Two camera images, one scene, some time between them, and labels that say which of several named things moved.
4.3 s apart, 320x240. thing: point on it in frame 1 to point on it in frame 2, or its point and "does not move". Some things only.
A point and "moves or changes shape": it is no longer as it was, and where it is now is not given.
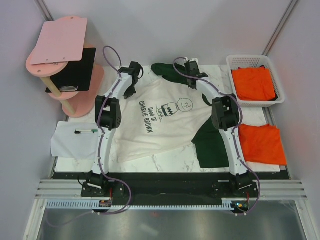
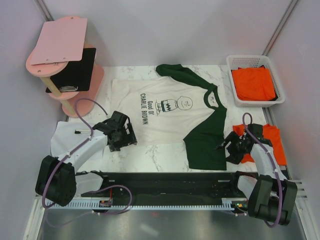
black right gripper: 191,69 to 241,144
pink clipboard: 61,41 does not move
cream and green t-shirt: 165,113 moves or changes shape
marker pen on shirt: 80,131 does not move
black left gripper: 128,94 to 129,139
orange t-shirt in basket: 253,84 does not move
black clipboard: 77,75 does not move
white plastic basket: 234,61 does not move
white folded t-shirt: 65,143 does not move
